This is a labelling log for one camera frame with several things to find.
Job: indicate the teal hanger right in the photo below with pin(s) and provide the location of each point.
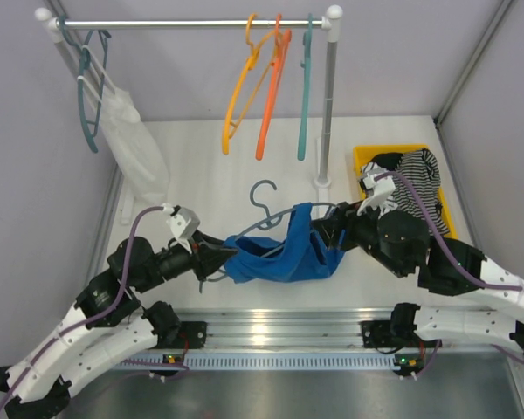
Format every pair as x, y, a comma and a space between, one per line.
306, 65

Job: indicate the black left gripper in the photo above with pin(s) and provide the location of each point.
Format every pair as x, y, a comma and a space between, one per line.
199, 257

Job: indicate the corner metal profile right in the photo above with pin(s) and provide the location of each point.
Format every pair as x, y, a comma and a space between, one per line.
494, 24

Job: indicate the orange hanger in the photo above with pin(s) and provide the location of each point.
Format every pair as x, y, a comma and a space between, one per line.
282, 41

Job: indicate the blue tank top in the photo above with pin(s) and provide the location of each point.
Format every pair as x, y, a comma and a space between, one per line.
300, 256

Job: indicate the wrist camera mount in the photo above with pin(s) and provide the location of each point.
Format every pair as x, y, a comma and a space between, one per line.
182, 222
378, 186

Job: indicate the silver clothes rack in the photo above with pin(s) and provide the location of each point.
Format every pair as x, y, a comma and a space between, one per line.
330, 22

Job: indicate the black garment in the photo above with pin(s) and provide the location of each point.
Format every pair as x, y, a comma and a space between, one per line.
388, 161

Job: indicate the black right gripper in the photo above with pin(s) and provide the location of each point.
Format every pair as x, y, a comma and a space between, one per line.
344, 216

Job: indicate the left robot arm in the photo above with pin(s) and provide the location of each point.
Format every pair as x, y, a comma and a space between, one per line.
90, 339

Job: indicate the yellow plastic bin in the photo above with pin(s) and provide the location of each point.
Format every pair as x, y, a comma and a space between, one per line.
365, 153

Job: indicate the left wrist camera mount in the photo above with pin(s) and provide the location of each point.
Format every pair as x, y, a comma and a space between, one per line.
182, 222

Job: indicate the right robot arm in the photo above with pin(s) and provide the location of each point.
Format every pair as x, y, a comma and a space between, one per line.
404, 245

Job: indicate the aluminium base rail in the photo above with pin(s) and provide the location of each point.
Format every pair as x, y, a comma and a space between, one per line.
404, 339

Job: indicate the corner metal profile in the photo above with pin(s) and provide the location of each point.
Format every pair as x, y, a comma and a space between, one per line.
494, 24
103, 213

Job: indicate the white garment on hanger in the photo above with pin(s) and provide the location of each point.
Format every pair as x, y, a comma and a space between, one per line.
136, 152

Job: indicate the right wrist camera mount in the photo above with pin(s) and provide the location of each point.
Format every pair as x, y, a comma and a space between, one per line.
378, 186

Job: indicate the corner metal profile left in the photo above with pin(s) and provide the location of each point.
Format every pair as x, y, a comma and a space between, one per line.
103, 213

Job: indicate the teal hanger with garment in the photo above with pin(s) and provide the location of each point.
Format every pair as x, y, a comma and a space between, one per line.
91, 80

